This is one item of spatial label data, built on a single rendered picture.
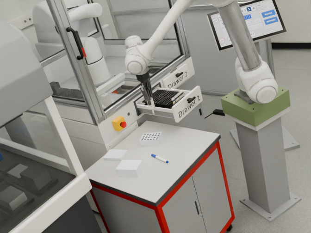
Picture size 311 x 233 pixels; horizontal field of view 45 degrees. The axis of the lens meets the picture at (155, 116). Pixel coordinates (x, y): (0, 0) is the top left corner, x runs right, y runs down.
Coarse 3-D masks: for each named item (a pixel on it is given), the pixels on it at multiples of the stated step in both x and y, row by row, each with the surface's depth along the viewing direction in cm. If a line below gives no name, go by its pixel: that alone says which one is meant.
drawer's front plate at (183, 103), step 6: (192, 90) 241; (198, 90) 244; (186, 96) 235; (192, 96) 239; (180, 102) 231; (186, 102) 235; (198, 102) 245; (174, 108) 227; (180, 108) 232; (192, 108) 241; (174, 114) 229; (180, 114) 233; (186, 114) 237
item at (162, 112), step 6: (156, 90) 267; (168, 90) 260; (174, 90) 256; (180, 90) 253; (186, 90) 251; (138, 102) 254; (138, 108) 251; (144, 108) 247; (156, 108) 240; (162, 108) 237; (150, 114) 247; (156, 114) 242; (162, 114) 239; (168, 114) 235
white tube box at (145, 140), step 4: (156, 132) 232; (160, 132) 231; (144, 136) 232; (148, 136) 231; (152, 136) 230; (156, 136) 228; (160, 136) 228; (140, 140) 229; (144, 140) 228; (148, 140) 227; (152, 140) 226; (156, 140) 225; (160, 140) 228; (140, 144) 230; (144, 144) 229; (148, 144) 228; (152, 144) 227; (156, 144) 226
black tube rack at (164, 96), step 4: (156, 92) 258; (160, 92) 257; (164, 92) 255; (168, 92) 253; (172, 92) 253; (176, 92) 250; (156, 96) 253; (160, 96) 252; (164, 96) 250; (168, 96) 248; (172, 96) 248; (184, 96) 249; (144, 100) 253; (156, 100) 248; (160, 100) 246; (164, 100) 245; (168, 100) 243; (144, 104) 253; (156, 104) 246; (160, 104) 242; (164, 104) 240; (172, 104) 243; (168, 108) 240
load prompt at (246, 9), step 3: (246, 6) 286; (249, 6) 286; (252, 6) 285; (255, 6) 285; (243, 9) 285; (246, 9) 285; (249, 9) 285; (252, 9) 285; (255, 9) 285; (243, 12) 285; (246, 12) 285; (219, 15) 286; (219, 18) 285
